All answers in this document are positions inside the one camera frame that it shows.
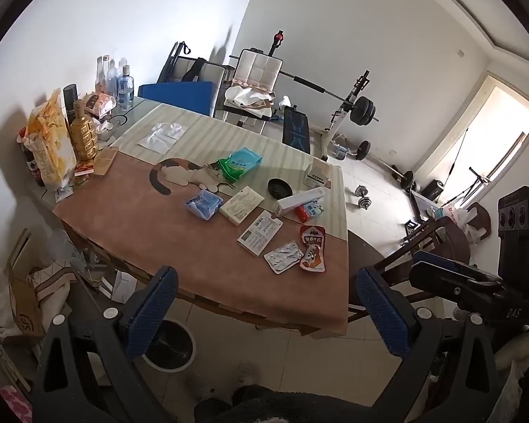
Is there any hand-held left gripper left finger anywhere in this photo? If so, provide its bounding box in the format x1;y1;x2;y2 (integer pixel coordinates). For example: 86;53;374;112
30;265;179;423

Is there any small dumbbell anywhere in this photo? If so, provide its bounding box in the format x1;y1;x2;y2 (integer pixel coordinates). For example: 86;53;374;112
355;185;374;210

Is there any black box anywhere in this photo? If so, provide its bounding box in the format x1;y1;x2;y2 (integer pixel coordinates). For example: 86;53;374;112
421;179;444;203

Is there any white padded chair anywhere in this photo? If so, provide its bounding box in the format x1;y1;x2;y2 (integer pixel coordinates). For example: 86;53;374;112
223;48;283;135

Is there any white box with buttons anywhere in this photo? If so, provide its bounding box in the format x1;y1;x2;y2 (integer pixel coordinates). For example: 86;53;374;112
303;161;333;189

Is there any cream box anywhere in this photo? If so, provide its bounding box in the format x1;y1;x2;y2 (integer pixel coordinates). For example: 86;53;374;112
219;186;265;226

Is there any white paper box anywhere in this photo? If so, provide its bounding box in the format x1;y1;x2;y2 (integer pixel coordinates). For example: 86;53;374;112
111;269;137;302

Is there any blue chair back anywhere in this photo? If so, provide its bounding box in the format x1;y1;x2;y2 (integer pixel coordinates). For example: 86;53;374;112
138;81;213;117

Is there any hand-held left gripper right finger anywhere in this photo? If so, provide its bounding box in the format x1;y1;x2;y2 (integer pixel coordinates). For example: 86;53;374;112
355;265;501;423

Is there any brown paper card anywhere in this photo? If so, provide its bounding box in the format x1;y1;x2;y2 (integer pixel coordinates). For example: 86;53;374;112
92;146;121;177

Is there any white rimmed trash bin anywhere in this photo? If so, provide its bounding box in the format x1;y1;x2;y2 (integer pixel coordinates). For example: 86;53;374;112
143;319;197;371

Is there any barbell with small plates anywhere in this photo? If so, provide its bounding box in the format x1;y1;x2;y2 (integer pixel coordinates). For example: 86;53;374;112
356;140;418;191

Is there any green and blue packet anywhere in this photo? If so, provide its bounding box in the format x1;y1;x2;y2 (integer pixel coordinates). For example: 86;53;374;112
217;147;264;182

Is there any black folding frame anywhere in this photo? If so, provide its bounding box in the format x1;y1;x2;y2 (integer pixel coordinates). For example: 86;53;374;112
157;41;192;84

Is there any red sauce bottle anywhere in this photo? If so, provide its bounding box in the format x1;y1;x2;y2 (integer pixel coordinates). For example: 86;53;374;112
18;127;45;187

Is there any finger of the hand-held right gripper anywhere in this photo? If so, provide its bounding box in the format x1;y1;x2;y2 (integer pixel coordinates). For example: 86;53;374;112
413;250;473;275
409;263;506;301

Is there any brown snack packet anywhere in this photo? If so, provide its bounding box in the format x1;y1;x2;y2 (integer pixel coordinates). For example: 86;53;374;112
85;92;116;119

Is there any tall clear glass bottle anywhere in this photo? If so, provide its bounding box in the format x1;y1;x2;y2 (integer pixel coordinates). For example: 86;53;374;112
97;56;111;94

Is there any wooden dining table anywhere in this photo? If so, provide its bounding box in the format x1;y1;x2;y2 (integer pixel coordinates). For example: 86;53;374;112
15;94;351;339

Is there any clear bottle with blue liquid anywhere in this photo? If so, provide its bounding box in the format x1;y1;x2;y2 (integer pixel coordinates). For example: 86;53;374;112
117;65;135;111

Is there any small blue and red carton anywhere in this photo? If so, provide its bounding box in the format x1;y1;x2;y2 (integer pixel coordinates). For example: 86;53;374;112
296;202;326;223

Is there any beige chair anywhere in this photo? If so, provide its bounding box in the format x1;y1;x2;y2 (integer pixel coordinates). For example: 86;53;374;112
176;58;228;119

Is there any table with pink cloth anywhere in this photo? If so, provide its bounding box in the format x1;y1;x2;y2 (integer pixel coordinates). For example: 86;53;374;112
53;103;350;336

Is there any black round dish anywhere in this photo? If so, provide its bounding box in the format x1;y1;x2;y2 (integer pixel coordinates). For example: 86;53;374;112
267;177;296;199

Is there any red and white snack packet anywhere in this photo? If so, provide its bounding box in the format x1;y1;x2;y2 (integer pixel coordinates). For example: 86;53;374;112
300;243;326;272

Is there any black weight bench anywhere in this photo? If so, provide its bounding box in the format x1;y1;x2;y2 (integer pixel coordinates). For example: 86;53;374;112
273;105;312;156

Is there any barbell with black plates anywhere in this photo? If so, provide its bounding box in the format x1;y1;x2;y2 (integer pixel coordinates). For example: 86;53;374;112
229;55;380;128

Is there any person's right forearm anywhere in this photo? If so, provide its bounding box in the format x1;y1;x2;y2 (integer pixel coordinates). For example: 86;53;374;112
491;332;529;423

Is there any beige cloth bag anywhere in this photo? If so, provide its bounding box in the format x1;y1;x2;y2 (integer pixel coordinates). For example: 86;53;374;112
26;258;78;300

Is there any yellow snack bag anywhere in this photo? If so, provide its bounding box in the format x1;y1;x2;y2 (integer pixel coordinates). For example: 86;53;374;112
25;88;78;190

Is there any white printed leaflet card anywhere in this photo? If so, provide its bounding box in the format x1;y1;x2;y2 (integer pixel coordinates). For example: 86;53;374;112
237;210;284;255

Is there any white cloth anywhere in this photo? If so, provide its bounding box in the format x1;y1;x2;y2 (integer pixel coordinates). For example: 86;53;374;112
226;84;276;109

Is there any black bottle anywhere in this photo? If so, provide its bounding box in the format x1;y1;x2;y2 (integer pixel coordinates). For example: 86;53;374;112
62;84;79;124

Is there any grey left slipper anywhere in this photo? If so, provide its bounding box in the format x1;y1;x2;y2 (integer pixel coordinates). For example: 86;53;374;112
236;361;262;386

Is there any long white box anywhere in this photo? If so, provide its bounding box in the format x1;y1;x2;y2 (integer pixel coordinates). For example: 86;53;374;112
275;186;329;217

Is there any white barbell rack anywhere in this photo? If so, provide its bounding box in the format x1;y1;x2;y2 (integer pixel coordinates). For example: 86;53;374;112
321;70;372;162

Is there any cardboard box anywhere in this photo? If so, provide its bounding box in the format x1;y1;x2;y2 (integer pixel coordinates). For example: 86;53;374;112
6;264;45;340

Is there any gold textured bottle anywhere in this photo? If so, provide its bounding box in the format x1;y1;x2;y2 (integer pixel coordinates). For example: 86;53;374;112
69;100;99;162

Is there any crumpled white plastic bag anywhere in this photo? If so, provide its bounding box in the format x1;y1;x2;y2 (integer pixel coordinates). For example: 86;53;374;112
450;205;490;243

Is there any blue tissue packet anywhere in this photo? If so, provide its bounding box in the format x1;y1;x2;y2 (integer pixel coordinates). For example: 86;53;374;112
184;190;223;220

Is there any silver blister pack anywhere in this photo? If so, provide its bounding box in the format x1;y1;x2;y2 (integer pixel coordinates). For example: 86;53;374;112
263;240;304;275

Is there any pink patterned pack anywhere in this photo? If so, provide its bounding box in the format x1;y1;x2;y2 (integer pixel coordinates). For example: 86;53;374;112
0;385;34;423

